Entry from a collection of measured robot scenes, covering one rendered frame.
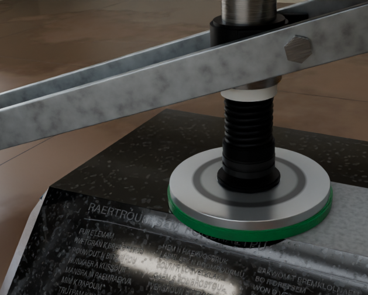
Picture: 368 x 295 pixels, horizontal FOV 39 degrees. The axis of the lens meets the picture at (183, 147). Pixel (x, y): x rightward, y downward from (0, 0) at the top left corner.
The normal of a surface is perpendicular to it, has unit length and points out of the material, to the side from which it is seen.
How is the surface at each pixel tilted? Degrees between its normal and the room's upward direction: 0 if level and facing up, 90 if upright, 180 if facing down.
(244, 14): 90
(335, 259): 45
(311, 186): 0
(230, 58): 90
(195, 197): 0
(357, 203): 0
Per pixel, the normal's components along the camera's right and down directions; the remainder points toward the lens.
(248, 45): -0.17, 0.42
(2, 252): -0.05, -0.91
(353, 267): -0.34, -0.36
